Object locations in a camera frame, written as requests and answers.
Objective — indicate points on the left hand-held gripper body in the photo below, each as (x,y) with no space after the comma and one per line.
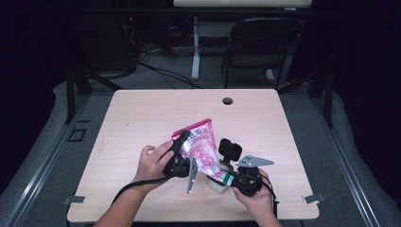
(178,167)

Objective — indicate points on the pink printed plastic bag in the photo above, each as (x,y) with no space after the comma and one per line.
(201,145)

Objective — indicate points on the black folding chair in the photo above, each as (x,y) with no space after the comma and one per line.
(261,41)

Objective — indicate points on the black metal frame stand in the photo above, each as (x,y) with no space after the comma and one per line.
(70,94)
(328,101)

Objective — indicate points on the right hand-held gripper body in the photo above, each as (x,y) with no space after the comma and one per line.
(250,183)

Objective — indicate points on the aluminium rail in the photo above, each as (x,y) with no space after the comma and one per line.
(44,164)
(346,164)

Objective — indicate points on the person's right hand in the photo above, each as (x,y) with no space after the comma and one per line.
(261,205)

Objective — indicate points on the glass jar with black lid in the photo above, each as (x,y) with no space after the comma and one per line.
(230,149)

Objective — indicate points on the person's left hand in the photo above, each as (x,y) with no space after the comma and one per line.
(151,167)

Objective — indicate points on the white desk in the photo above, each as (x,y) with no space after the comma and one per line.
(242,3)

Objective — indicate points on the dark equipment box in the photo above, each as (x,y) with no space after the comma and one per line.
(110,47)

